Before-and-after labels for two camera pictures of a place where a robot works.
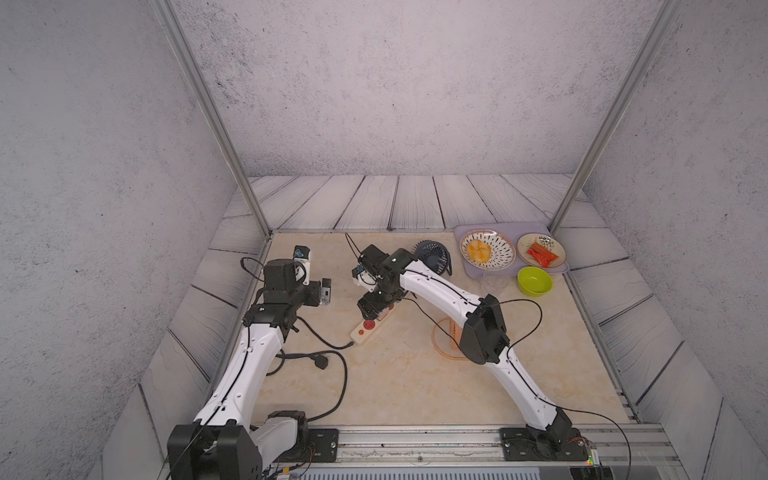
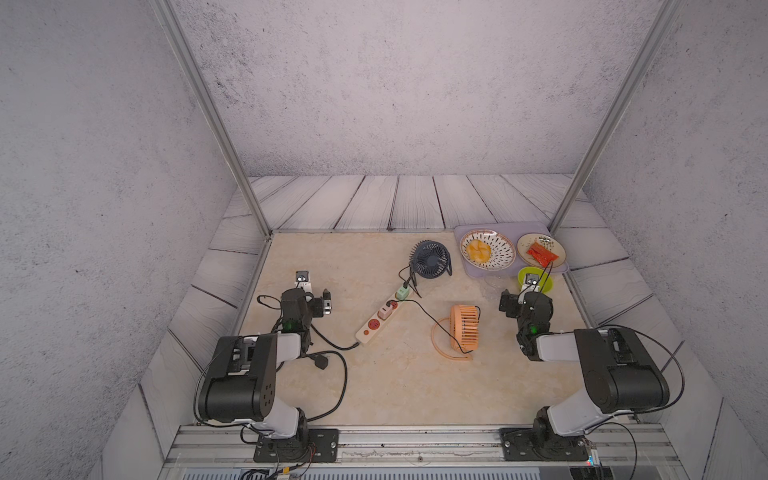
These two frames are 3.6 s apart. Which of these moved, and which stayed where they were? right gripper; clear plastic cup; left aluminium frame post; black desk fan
Moved: right gripper
Stayed: clear plastic cup; black desk fan; left aluminium frame post
